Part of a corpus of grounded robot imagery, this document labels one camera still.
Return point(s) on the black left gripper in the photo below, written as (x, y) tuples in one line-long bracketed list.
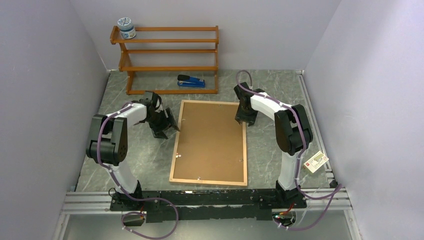
[(158, 133)]

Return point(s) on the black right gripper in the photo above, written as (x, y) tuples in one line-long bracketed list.
[(250, 119)]

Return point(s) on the light wooden picture frame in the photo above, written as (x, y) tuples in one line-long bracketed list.
[(208, 182)]

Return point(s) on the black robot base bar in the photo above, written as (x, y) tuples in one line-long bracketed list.
[(261, 204)]

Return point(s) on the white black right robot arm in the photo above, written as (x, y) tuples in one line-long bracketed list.
[(293, 132)]

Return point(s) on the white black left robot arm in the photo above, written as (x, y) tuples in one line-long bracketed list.
[(107, 142)]

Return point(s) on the blue black stapler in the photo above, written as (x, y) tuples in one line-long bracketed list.
[(190, 82)]

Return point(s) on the orange wooden shelf rack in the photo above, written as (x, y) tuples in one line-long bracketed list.
[(169, 49)]

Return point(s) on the small white red box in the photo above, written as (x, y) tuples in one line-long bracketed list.
[(316, 161)]

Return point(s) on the white blue lidded jar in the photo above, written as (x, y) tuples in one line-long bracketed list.
[(126, 28)]

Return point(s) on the aluminium rail frame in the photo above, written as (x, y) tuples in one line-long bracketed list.
[(283, 219)]

